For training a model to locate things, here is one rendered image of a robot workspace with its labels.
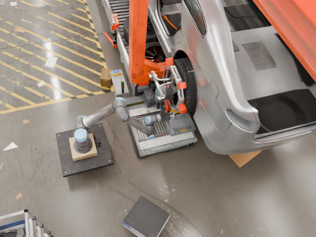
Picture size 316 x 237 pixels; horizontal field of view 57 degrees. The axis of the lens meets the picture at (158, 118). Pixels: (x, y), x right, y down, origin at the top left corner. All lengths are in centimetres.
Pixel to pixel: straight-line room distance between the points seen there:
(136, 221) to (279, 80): 240
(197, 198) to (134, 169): 89
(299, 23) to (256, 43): 305
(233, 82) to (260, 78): 120
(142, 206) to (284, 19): 268
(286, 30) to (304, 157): 373
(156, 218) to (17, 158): 197
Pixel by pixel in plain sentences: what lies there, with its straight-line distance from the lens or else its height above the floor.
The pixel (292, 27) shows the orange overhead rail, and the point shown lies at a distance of 108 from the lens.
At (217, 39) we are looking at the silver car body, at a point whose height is 178.
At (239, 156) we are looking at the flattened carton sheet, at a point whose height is 1.
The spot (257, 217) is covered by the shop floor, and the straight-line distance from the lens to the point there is 403.
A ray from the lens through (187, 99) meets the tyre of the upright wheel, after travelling 332.
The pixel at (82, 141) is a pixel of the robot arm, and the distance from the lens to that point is 345.
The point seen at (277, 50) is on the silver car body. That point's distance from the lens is 418.
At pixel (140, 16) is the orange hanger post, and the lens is 323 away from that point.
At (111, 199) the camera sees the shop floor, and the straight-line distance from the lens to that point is 377.
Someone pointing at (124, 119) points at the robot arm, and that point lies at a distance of 316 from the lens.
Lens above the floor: 358
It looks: 56 degrees down
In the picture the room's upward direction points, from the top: 9 degrees clockwise
